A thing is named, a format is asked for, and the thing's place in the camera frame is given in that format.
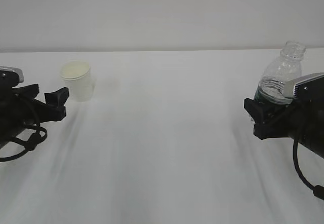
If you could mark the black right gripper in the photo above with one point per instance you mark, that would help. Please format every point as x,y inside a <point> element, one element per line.
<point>285,122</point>

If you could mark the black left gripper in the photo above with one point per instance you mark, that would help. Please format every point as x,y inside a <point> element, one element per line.
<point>23,114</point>

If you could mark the white paper cup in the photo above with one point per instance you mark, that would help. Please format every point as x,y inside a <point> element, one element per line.
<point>77,77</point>

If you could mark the clear green-label water bottle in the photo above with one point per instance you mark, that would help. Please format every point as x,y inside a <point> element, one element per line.
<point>286,67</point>

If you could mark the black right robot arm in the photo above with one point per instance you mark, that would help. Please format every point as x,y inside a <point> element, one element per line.
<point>311,143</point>

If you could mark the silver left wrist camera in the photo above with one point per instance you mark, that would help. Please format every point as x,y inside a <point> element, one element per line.
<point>13,74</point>

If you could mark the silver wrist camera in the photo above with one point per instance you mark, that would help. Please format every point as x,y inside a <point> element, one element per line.
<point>13,74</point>
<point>304,87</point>

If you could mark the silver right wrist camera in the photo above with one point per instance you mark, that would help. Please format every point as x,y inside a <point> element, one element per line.
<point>304,87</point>

